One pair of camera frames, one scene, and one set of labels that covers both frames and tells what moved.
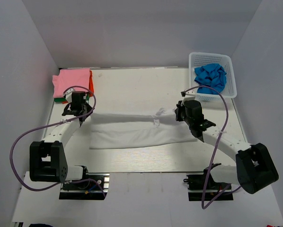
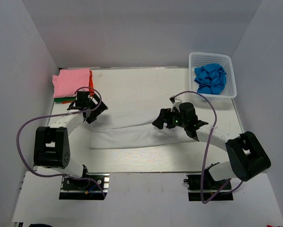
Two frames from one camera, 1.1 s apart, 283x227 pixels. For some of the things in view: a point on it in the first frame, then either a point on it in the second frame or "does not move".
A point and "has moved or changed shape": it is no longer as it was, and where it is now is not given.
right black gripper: x=178 y=111 -> x=165 y=115
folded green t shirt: x=60 y=100 does not move
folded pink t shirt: x=76 y=79 does not move
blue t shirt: x=212 y=75 does not move
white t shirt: x=109 y=130 has moved or changed shape
